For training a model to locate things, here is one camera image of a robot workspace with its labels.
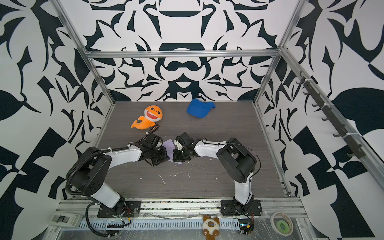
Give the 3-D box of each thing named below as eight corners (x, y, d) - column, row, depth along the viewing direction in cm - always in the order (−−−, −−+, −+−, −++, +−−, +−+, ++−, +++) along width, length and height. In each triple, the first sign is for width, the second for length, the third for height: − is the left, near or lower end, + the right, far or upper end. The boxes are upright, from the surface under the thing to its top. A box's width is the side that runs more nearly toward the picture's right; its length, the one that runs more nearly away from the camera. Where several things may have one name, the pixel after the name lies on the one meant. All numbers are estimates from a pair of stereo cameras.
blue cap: (186, 111, 117) (185, 107, 113) (195, 100, 125) (195, 95, 121) (205, 120, 112) (205, 116, 108) (214, 107, 120) (214, 103, 116)
